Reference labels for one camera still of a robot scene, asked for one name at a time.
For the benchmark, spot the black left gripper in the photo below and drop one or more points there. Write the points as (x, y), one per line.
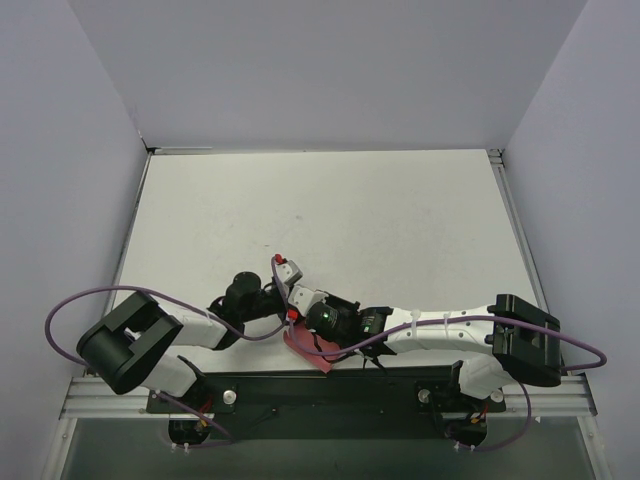
(279, 305)

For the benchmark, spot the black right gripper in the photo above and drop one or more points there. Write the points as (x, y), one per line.
(310, 323)

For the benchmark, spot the pink paper box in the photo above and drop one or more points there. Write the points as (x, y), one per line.
(317, 353)

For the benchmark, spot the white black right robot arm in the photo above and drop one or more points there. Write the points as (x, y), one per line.
(463, 331)

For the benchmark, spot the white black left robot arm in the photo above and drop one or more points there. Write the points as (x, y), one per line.
(129, 347)

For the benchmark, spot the aluminium front crossbar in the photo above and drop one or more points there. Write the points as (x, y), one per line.
(398, 390)

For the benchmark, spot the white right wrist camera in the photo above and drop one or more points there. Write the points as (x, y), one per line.
(302, 299)

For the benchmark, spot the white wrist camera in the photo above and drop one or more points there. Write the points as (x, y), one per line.
(285, 271)
(302, 299)

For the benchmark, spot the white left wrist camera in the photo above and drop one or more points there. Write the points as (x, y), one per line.
(285, 271)

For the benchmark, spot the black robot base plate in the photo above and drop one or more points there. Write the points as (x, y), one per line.
(334, 424)

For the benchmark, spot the aluminium table frame rail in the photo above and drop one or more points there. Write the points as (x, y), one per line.
(520, 240)

